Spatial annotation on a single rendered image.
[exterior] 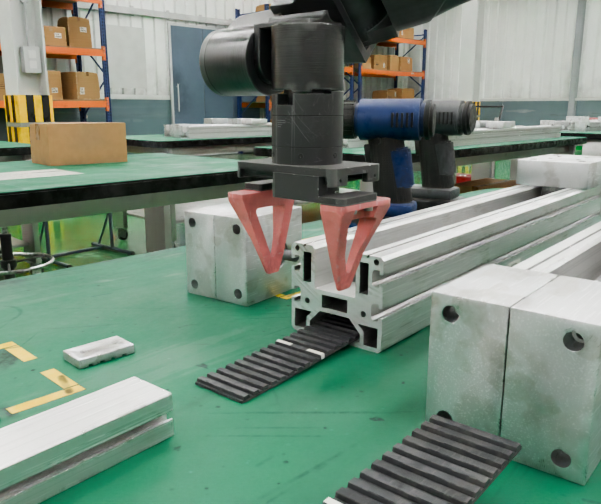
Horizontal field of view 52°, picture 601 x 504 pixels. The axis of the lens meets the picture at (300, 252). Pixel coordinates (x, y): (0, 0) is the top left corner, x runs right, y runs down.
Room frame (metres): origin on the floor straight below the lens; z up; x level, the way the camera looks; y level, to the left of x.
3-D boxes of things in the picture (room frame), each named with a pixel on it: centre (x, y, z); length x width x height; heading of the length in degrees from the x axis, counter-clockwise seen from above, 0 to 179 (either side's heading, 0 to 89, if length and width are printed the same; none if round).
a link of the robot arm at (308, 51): (0.51, 0.00, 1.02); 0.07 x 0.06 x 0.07; 48
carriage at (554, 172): (1.03, -0.44, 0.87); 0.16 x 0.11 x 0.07; 140
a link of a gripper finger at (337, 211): (0.49, -0.02, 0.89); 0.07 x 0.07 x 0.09; 49
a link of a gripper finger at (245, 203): (0.52, 0.01, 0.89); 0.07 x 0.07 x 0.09; 49
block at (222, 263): (0.68, 0.05, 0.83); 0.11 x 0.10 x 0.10; 54
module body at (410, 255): (0.83, -0.29, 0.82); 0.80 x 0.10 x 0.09; 140
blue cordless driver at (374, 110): (0.94, -0.10, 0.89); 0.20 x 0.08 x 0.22; 72
